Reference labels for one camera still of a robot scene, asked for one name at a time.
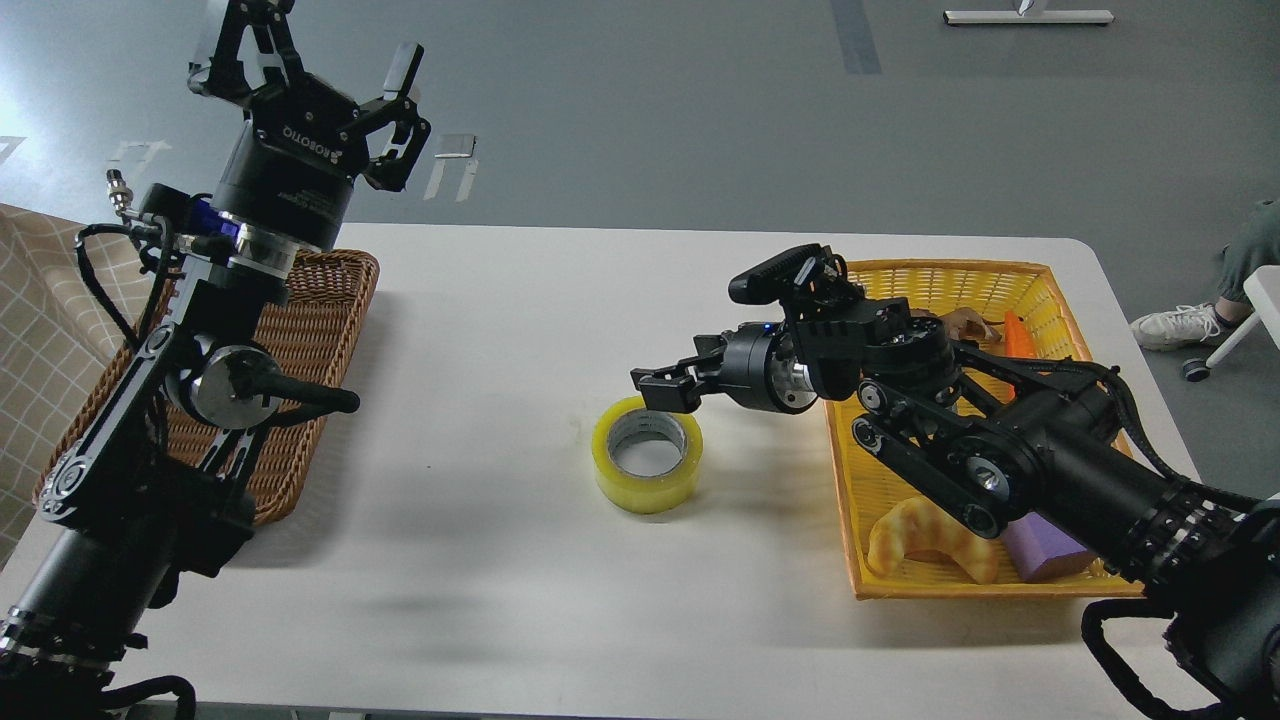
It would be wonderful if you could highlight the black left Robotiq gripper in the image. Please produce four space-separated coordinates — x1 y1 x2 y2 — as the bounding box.
187 1 431 252

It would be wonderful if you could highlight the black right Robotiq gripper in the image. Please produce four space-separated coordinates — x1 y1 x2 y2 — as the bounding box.
630 323 796 414

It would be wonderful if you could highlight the yellow tape roll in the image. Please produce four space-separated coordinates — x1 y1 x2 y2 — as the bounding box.
591 396 704 515

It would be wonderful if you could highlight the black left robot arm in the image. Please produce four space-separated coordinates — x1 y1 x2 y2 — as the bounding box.
3 1 431 719

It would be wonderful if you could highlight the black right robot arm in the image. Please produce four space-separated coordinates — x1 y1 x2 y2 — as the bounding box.
631 243 1279 719

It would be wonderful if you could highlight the yellow plastic basket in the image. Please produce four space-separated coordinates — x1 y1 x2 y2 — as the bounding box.
824 259 1142 600

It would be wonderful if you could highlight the brown wicker basket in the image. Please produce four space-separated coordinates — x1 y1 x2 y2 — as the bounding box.
29 249 380 528

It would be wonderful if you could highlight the toy croissant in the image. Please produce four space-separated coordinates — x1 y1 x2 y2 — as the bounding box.
867 496 998 584

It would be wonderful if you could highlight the brown toy lion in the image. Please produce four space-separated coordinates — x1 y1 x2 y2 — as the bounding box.
940 307 1004 343

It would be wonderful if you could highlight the orange toy carrot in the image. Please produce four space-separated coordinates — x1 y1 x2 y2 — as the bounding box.
1004 310 1041 359

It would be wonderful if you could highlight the beige checkered cloth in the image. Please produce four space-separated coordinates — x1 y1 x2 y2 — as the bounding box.
1 205 123 564

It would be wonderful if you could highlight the purple foam block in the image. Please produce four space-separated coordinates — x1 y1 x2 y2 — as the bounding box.
1000 512 1097 583

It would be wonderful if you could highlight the white stand base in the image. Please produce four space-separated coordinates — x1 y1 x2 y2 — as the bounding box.
942 1 1116 27

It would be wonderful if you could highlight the white sneaker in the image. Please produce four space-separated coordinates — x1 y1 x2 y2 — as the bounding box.
1129 304 1240 352

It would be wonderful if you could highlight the white chair leg with caster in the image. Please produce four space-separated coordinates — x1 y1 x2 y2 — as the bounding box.
1181 265 1279 383

